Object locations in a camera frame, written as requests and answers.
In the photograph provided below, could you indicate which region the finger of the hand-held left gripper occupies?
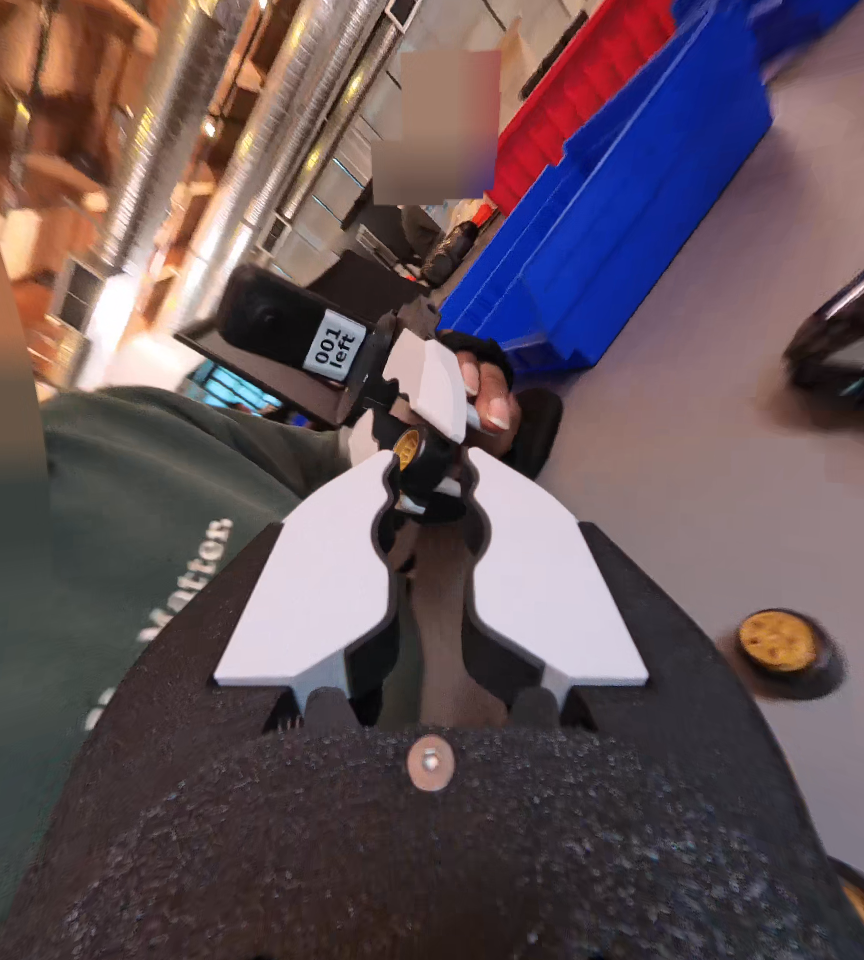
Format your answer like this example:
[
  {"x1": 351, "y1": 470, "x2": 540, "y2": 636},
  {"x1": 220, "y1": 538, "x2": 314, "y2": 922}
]
[
  {"x1": 345, "y1": 411, "x2": 391, "y2": 463},
  {"x1": 383, "y1": 330, "x2": 481, "y2": 445}
]

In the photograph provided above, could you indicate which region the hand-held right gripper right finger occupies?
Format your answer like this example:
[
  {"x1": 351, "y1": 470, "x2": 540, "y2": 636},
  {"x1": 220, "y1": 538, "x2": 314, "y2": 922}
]
[{"x1": 459, "y1": 447, "x2": 652, "y2": 706}]

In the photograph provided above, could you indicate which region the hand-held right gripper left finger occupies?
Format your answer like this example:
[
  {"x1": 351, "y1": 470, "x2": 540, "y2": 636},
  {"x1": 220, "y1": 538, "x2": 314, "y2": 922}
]
[{"x1": 215, "y1": 450, "x2": 403, "y2": 703}]

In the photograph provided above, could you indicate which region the blue storage bin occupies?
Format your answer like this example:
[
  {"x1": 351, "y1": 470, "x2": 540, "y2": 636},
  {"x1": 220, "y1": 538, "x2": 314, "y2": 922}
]
[
  {"x1": 435, "y1": 8, "x2": 775, "y2": 379},
  {"x1": 672, "y1": 0, "x2": 864, "y2": 61}
]

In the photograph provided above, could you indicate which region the black lego car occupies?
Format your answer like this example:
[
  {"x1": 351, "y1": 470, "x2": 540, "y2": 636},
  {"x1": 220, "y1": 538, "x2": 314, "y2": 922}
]
[{"x1": 785, "y1": 237, "x2": 864, "y2": 436}]

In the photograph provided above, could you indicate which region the person's left hand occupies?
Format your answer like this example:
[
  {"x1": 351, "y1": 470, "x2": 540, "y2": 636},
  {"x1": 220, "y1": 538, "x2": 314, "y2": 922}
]
[{"x1": 455, "y1": 345, "x2": 526, "y2": 459}]

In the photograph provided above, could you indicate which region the black dimpled wrist rest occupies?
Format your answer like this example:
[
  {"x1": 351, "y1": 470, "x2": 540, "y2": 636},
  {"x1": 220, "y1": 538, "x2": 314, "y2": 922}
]
[{"x1": 510, "y1": 387, "x2": 565, "y2": 481}]

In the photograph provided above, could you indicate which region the red storage bin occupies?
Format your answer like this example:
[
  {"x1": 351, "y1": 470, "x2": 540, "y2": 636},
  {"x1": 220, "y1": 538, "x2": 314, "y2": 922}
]
[{"x1": 485, "y1": 0, "x2": 680, "y2": 211}]

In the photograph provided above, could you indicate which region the silver ventilation duct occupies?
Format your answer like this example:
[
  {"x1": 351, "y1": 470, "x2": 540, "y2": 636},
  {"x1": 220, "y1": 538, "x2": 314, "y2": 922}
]
[
  {"x1": 177, "y1": 0, "x2": 403, "y2": 301},
  {"x1": 65, "y1": 0, "x2": 260, "y2": 391}
]

